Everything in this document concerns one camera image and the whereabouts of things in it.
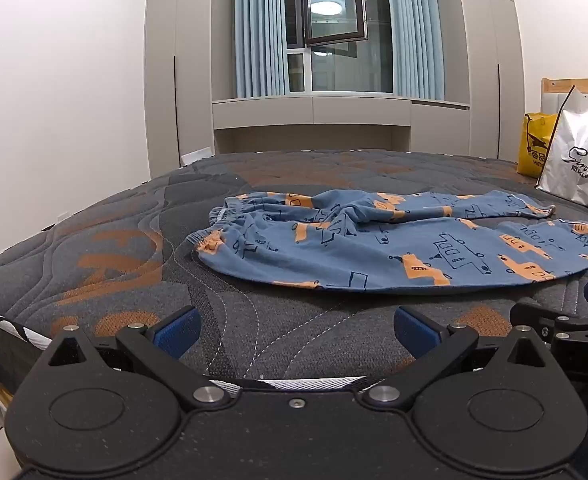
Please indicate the yellow shopping bag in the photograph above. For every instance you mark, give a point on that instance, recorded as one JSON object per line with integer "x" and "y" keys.
{"x": 531, "y": 155}

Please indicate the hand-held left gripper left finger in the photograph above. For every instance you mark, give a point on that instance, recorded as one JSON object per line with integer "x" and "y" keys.
{"x": 176, "y": 332}

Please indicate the wooden padded headboard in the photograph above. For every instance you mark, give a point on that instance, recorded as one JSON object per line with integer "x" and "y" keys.
{"x": 556, "y": 102}

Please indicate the white shopping bag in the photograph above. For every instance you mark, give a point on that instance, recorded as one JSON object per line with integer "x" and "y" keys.
{"x": 578, "y": 160}

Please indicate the open brown window sash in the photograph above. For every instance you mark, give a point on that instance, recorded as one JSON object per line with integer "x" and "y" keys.
{"x": 334, "y": 0}

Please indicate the blue pants with orange print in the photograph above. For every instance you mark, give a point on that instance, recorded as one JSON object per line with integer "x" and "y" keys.
{"x": 373, "y": 255}

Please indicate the beige window bench cabinet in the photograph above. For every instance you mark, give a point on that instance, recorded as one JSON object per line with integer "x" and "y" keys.
{"x": 324, "y": 112}

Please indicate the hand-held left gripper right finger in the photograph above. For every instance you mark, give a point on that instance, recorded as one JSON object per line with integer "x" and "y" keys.
{"x": 416, "y": 332}

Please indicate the beige wardrobe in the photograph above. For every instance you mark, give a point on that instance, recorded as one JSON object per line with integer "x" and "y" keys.
{"x": 179, "y": 60}
{"x": 491, "y": 70}

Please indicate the window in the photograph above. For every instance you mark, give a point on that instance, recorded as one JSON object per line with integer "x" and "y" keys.
{"x": 344, "y": 67}

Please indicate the grey and orange quilted mattress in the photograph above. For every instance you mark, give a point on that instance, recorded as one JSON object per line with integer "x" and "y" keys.
{"x": 124, "y": 220}

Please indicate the light blue curtain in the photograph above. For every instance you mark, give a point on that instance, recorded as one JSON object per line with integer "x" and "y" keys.
{"x": 261, "y": 30}
{"x": 416, "y": 30}

